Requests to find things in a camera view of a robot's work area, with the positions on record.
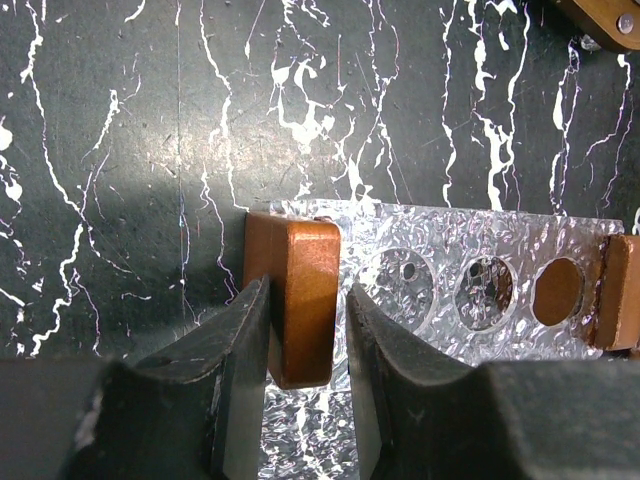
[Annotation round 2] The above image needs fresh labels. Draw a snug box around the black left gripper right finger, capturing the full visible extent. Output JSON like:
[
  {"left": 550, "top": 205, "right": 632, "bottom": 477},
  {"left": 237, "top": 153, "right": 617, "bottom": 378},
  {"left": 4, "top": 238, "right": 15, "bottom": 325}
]
[{"left": 346, "top": 286, "right": 639, "bottom": 479}]

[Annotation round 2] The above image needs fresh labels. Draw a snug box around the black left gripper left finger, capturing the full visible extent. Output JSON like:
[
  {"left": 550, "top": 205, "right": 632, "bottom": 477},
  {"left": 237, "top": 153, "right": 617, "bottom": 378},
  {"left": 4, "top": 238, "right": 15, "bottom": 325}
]
[{"left": 1, "top": 278, "right": 270, "bottom": 479}]

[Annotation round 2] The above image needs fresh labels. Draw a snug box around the wood acrylic toothbrush stand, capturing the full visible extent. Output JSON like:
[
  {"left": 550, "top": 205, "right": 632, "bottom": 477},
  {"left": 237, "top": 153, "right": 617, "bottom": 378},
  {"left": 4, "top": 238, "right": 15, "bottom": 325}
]
[{"left": 244, "top": 200, "right": 639, "bottom": 479}]

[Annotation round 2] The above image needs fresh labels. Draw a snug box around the brown oval wooden tray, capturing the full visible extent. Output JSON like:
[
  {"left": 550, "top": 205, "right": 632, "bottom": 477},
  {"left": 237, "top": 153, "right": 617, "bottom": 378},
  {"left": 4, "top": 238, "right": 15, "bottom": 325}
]
[{"left": 552, "top": 0, "right": 639, "bottom": 53}]

